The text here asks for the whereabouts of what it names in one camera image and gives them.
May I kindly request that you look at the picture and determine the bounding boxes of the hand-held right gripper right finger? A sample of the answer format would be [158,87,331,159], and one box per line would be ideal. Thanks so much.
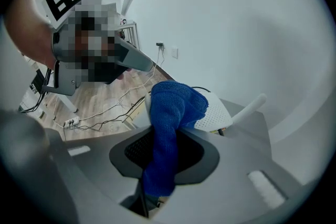
[148,128,307,222]

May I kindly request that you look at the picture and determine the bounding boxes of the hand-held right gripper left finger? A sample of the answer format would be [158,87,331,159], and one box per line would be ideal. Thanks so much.
[62,125,154,219]

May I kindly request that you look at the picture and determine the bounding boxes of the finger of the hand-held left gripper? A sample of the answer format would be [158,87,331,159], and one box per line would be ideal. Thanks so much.
[86,61,130,85]
[117,39,154,72]

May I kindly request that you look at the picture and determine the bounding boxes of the blue cloth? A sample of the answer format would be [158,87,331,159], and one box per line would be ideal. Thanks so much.
[142,80,210,197]

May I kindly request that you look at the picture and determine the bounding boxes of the person's left forearm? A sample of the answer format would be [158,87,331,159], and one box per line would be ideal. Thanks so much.
[4,0,57,69]

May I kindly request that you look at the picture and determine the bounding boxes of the flat grey network device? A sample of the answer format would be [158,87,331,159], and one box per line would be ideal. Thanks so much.
[130,98,273,163]

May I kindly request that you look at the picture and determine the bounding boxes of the white power strip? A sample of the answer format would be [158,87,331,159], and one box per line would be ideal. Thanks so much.
[64,116,81,127]

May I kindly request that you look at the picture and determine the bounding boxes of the long white cable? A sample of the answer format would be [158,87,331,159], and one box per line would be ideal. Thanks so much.
[78,46,165,122]

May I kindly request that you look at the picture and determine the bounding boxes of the thin black floor cable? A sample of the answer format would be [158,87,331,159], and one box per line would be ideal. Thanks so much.
[62,102,146,137]

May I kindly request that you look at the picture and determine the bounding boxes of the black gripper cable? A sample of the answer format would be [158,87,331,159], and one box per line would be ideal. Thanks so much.
[19,68,57,113]

